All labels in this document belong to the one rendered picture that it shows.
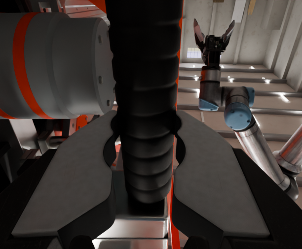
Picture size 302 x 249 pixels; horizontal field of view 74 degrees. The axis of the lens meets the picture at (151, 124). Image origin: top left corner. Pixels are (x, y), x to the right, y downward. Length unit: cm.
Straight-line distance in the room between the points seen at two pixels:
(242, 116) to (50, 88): 53
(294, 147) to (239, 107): 34
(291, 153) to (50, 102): 84
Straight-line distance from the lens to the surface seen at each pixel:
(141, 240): 18
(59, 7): 56
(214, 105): 78
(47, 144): 41
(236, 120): 65
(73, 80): 25
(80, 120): 60
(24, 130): 39
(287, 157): 93
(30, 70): 26
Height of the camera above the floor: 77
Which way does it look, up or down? 31 degrees up
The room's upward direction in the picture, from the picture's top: 179 degrees clockwise
